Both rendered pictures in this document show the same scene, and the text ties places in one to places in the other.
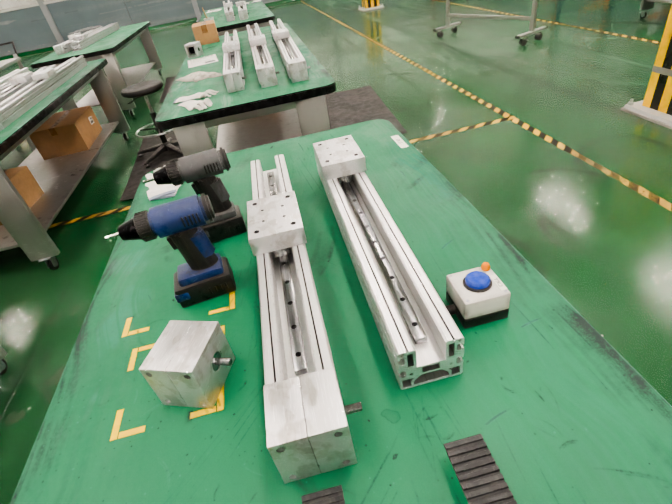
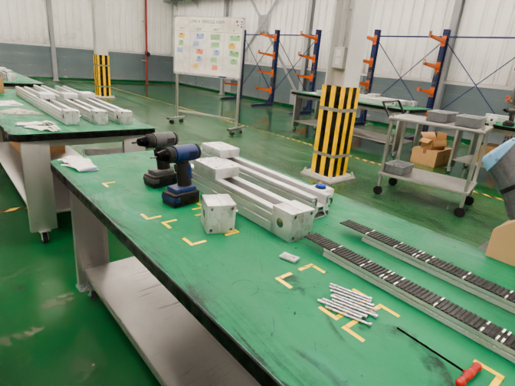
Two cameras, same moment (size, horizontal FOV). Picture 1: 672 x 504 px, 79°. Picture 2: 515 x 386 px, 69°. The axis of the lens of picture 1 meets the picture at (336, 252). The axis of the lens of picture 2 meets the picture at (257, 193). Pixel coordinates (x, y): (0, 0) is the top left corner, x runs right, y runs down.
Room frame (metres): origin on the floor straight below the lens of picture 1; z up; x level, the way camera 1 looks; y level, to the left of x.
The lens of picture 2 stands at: (-0.51, 0.83, 1.30)
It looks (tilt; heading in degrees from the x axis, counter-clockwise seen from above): 19 degrees down; 324
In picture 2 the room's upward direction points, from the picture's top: 5 degrees clockwise
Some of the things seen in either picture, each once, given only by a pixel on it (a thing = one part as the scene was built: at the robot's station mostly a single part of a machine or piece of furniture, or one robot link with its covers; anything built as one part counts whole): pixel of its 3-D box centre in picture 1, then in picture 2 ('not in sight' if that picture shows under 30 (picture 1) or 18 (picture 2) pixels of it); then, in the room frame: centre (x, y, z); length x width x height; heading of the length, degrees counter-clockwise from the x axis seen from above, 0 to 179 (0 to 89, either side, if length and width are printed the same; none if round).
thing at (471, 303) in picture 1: (471, 296); (318, 194); (0.50, -0.22, 0.81); 0.10 x 0.08 x 0.06; 95
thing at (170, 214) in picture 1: (176, 254); (175, 175); (0.69, 0.32, 0.89); 0.20 x 0.08 x 0.22; 103
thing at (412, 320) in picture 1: (364, 224); (251, 176); (0.77, -0.07, 0.82); 0.80 x 0.10 x 0.09; 5
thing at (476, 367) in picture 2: not in sight; (432, 350); (-0.24, 0.17, 0.79); 0.16 x 0.08 x 0.02; 3
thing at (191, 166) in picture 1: (198, 199); (154, 159); (0.92, 0.31, 0.89); 0.20 x 0.08 x 0.22; 103
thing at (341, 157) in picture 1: (339, 161); (220, 152); (1.02, -0.05, 0.87); 0.16 x 0.11 x 0.07; 5
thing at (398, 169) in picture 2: not in sight; (428, 154); (1.64, -2.98, 0.50); 1.03 x 0.55 x 1.01; 17
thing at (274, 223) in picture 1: (276, 226); (215, 171); (0.76, 0.11, 0.87); 0.16 x 0.11 x 0.07; 5
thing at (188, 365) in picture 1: (197, 363); (221, 213); (0.46, 0.26, 0.83); 0.11 x 0.10 x 0.10; 74
